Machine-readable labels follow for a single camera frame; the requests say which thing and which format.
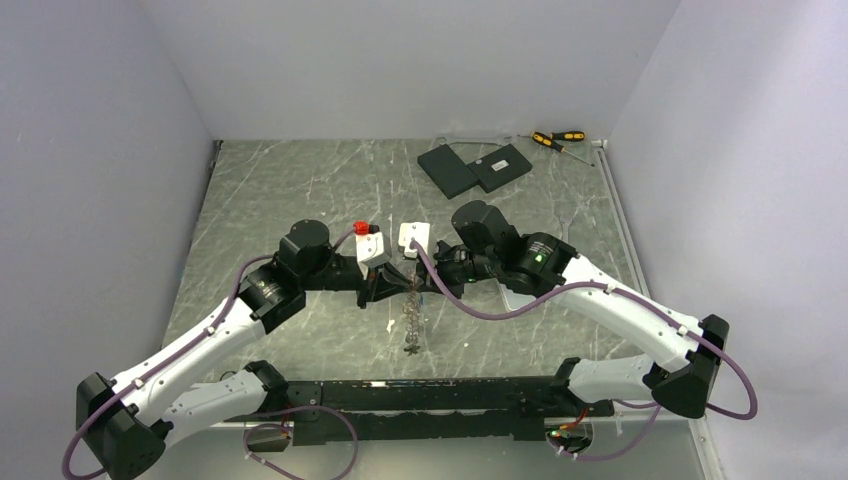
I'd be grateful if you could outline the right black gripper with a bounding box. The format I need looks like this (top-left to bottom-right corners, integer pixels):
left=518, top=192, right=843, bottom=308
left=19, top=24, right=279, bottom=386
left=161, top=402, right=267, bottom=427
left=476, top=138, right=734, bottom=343
left=415, top=240, right=500, bottom=300

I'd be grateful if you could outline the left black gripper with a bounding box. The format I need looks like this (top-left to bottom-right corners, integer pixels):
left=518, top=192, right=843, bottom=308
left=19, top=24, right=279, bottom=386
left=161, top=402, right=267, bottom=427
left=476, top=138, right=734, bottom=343
left=301, top=255, right=413, bottom=309

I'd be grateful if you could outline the metal keyring with keys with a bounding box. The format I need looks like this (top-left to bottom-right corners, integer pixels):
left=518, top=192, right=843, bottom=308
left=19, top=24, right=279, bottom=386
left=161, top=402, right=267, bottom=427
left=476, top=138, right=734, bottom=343
left=402, top=268, right=423, bottom=356

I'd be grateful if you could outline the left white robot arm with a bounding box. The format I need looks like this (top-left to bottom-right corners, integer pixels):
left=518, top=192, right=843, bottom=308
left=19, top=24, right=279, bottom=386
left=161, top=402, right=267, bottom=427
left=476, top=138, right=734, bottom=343
left=71, top=220, right=414, bottom=479

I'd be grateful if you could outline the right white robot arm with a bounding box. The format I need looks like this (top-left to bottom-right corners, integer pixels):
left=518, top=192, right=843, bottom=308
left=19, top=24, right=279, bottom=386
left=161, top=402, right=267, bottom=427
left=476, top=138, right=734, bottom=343
left=399, top=201, right=729, bottom=419

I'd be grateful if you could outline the grey rectangular tin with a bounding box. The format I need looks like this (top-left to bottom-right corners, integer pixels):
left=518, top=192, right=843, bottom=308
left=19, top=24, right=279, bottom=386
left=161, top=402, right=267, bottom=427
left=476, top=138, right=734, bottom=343
left=499, top=285, right=536, bottom=312

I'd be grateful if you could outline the large black box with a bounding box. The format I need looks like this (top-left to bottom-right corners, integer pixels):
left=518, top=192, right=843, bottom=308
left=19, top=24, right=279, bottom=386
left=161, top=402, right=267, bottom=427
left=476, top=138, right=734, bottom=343
left=417, top=145, right=479, bottom=199

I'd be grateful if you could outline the small black box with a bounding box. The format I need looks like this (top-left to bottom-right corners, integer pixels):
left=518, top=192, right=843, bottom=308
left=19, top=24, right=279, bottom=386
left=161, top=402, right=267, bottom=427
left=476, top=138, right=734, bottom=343
left=468, top=144, right=532, bottom=193

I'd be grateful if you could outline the silver wrench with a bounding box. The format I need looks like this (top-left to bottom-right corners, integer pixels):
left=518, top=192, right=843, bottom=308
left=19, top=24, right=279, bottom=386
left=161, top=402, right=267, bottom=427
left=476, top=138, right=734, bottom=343
left=558, top=215, right=573, bottom=243

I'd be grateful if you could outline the orange black screwdriver front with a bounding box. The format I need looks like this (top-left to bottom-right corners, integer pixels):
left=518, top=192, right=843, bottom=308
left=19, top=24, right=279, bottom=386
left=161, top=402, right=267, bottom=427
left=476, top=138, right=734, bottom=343
left=531, top=138, right=594, bottom=166

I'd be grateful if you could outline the orange black screwdriver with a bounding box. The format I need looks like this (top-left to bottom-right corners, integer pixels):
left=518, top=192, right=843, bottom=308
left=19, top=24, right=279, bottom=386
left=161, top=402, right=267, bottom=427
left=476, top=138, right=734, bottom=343
left=524, top=131, right=586, bottom=143
left=531, top=138, right=594, bottom=166

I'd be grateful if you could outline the orange black screwdriver back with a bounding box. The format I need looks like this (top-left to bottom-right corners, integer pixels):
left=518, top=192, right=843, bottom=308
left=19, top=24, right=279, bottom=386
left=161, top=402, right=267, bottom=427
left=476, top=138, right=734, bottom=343
left=524, top=131, right=586, bottom=143

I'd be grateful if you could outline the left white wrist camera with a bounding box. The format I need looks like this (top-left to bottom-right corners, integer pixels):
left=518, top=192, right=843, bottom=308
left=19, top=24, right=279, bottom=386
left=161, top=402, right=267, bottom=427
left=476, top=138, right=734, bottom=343
left=353, top=221, right=392, bottom=279

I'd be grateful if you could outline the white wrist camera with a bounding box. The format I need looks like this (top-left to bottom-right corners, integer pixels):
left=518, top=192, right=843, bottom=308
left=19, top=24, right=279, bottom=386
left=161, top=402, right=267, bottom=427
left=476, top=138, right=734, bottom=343
left=353, top=221, right=392, bottom=279
left=398, top=222, right=433, bottom=260

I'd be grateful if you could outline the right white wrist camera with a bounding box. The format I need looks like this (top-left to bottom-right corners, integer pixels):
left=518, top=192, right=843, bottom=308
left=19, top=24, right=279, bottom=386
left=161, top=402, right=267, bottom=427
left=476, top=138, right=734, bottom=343
left=398, top=222, right=433, bottom=260

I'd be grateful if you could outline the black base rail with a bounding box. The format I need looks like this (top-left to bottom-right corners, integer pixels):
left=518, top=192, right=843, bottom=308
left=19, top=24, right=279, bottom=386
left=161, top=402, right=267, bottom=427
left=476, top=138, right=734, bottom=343
left=258, top=376, right=614, bottom=446

